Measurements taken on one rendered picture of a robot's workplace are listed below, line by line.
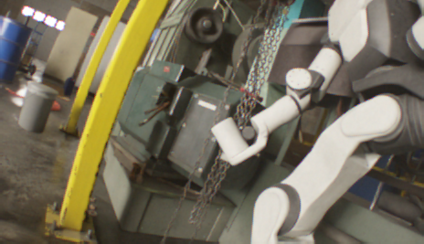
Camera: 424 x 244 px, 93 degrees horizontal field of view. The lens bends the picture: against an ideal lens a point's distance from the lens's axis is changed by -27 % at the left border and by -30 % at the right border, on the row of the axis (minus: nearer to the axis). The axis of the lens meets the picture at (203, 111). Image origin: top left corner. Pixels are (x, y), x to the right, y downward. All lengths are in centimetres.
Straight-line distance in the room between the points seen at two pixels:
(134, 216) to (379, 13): 128
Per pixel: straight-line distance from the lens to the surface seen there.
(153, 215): 139
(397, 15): 70
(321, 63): 85
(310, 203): 65
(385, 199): 119
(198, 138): 114
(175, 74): 134
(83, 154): 105
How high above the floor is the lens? 70
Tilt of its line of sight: level
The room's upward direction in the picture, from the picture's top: 23 degrees clockwise
